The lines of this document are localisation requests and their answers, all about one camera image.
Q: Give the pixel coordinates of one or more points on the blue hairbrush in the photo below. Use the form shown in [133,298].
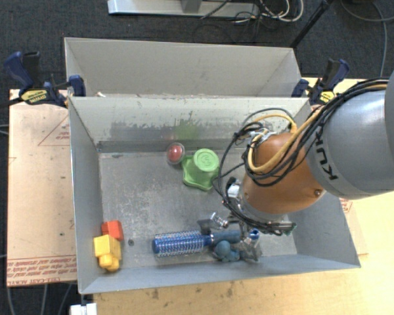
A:
[180,244]

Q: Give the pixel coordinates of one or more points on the black cylinder on white bracket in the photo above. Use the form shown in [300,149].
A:
[233,190]

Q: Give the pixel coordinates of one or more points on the brown cardboard board, red print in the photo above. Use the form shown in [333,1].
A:
[39,182]

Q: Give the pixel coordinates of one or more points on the yellow toy block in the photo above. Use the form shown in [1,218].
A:
[106,249]

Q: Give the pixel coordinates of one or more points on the grey metal bin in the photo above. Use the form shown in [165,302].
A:
[151,202]

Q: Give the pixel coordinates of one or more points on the red ball in clear dome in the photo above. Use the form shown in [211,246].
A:
[175,153]

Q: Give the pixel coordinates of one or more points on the dark blue toy animal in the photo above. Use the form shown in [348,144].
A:
[224,250]

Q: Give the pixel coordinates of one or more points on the orange toy block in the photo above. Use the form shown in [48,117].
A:
[113,230]

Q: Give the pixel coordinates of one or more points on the green plastic cup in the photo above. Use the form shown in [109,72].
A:
[202,167]

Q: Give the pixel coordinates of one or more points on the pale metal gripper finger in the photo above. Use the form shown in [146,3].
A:
[216,221]
[253,246]

